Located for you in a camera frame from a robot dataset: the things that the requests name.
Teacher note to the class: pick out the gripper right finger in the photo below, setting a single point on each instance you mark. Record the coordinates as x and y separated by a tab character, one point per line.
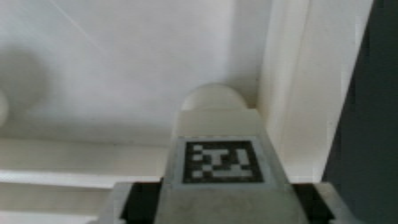
315	207

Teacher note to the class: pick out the white square tabletop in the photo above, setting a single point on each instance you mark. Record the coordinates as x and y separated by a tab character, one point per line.
111	61

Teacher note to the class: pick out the white leg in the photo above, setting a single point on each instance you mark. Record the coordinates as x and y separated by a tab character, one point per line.
224	186

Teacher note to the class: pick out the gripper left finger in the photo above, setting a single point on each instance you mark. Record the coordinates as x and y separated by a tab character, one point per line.
139	210

